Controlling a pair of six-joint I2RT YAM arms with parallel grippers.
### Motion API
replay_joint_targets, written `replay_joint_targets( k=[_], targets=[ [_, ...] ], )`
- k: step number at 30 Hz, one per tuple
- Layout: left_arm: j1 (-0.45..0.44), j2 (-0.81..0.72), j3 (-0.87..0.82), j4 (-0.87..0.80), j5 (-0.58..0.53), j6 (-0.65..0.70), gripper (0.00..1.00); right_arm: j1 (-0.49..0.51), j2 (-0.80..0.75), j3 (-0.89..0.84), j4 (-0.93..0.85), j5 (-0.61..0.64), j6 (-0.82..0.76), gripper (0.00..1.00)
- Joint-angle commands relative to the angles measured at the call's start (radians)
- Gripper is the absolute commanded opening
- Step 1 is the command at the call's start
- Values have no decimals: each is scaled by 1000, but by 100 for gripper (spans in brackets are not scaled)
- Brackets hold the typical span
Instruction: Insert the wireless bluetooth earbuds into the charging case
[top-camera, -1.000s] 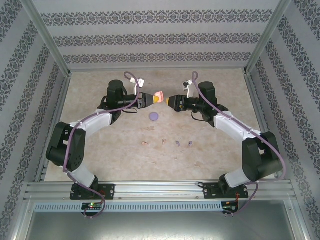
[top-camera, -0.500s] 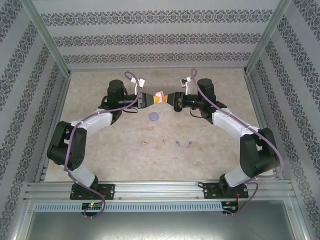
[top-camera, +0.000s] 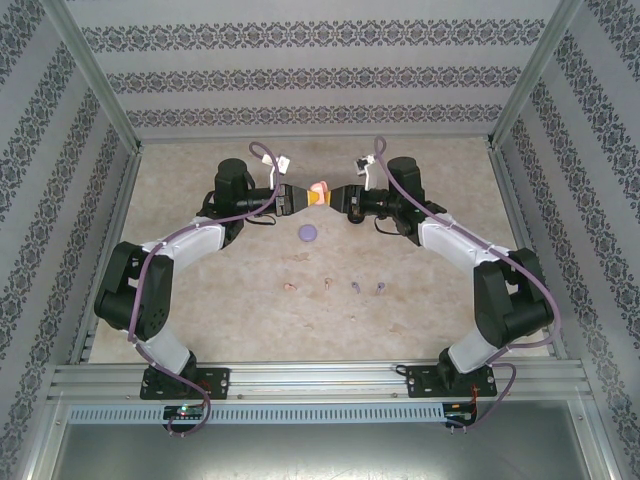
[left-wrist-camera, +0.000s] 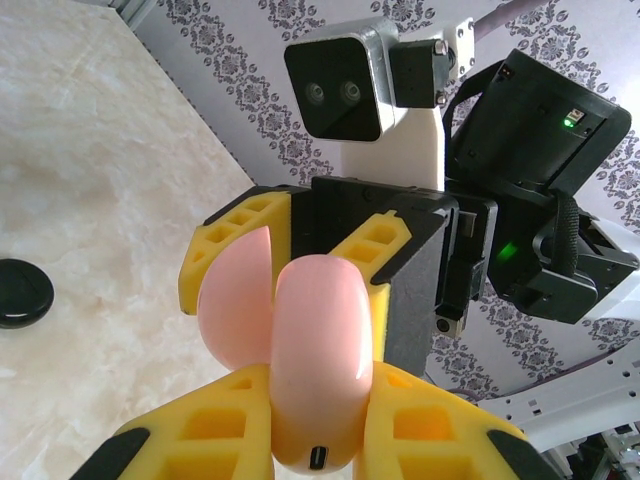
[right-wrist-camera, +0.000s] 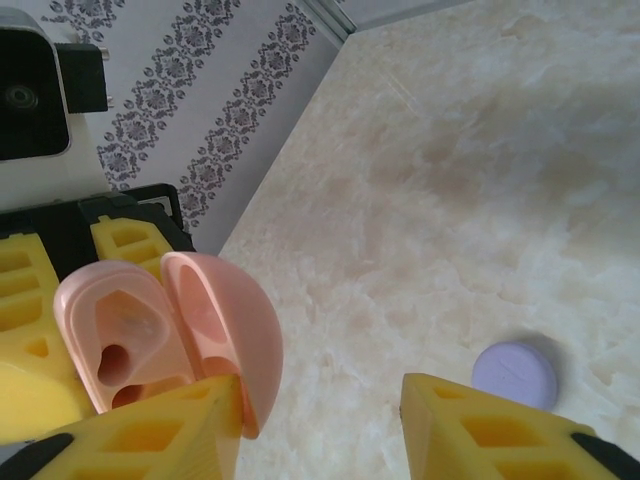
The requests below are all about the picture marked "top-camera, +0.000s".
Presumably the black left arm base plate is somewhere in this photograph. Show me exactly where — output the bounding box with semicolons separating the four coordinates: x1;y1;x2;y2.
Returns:
139;367;232;401

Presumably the aluminium frame post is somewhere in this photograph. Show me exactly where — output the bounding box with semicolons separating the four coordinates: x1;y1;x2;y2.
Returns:
487;0;584;151
42;0;144;154

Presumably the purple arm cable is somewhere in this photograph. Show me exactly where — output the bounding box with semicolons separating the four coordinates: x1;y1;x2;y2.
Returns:
127;142;281;439
372;134;560;435

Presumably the slotted grey cable duct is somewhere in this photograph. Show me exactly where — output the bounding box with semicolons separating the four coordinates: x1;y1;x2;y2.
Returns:
67;403;446;425

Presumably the aluminium table side rail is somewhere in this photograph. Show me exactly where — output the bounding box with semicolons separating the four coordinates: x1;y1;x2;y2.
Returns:
484;139;569;360
69;147;144;364

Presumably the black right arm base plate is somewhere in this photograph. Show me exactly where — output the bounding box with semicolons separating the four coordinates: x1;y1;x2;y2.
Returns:
405;364;499;400

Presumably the aluminium table back rail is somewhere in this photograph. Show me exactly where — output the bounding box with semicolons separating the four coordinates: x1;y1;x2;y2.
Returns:
134;130;496;146

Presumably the aluminium mounting rail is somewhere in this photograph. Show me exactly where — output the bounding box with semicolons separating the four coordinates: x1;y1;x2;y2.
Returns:
47;360;591;401

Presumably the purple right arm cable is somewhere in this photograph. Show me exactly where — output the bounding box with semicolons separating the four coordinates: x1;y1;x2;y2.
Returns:
372;134;560;435

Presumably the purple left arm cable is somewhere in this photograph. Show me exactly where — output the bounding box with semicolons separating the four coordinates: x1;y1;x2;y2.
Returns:
127;142;281;439

